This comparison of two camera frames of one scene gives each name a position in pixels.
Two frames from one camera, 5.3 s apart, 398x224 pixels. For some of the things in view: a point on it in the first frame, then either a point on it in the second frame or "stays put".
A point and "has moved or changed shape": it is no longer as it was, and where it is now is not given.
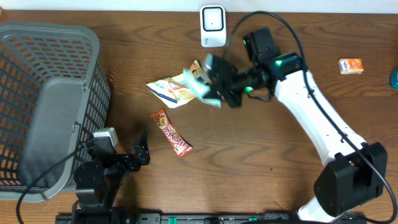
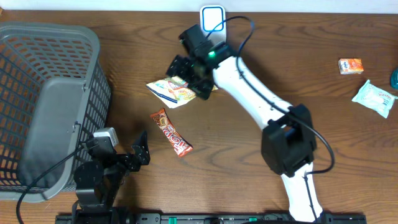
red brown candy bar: [181, 146] stays put
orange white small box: [351, 66] stays put
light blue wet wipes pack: [198, 88] has moved or changed shape
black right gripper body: [233, 88] -> [187, 70]
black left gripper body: [125, 162] stays put
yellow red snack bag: [176, 91] stays put
